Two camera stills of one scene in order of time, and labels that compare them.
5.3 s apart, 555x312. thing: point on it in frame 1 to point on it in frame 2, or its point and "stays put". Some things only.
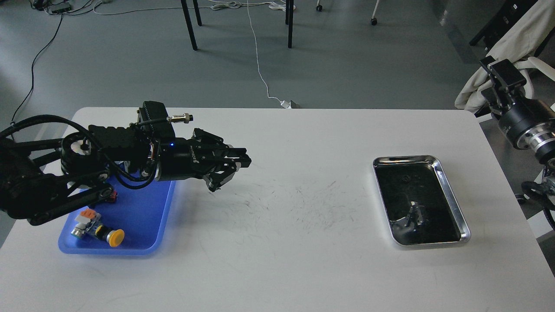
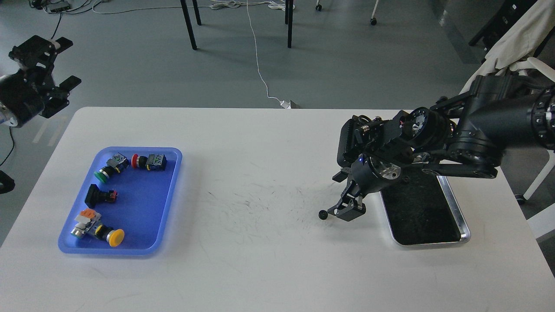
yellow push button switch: (114, 238) stays put
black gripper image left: (181, 159) to (21, 92)
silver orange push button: (85, 222) stays put
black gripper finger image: (507, 78) to (342, 175)
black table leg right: (289, 19) stays put
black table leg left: (188, 21) stays put
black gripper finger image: (498, 108) to (350, 206)
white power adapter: (285, 104) stays put
